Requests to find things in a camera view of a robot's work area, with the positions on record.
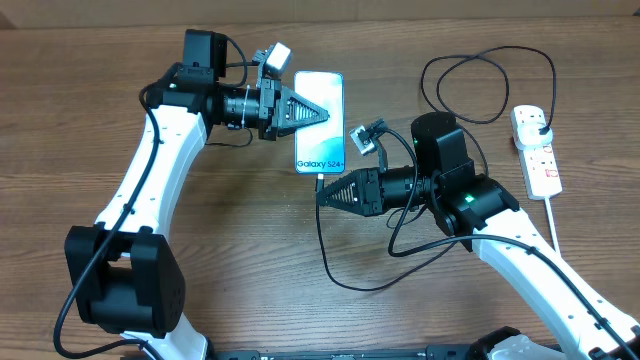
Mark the brown cardboard backdrop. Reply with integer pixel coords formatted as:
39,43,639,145
1,0,639,30

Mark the black charger cable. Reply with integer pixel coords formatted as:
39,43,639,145
314,45,558,293

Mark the white power strip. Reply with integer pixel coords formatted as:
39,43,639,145
510,105,562,200

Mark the white power strip cord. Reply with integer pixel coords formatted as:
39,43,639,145
543,197,562,254

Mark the smartphone with lit screen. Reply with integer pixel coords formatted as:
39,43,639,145
294,71,346,174

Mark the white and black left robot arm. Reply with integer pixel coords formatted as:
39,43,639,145
61,29,329,359

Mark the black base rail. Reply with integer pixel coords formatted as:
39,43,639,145
119,343,566,360

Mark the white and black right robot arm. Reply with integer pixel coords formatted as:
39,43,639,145
316,112,639,359

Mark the white charger plug adapter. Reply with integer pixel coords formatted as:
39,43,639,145
514,123,553,151

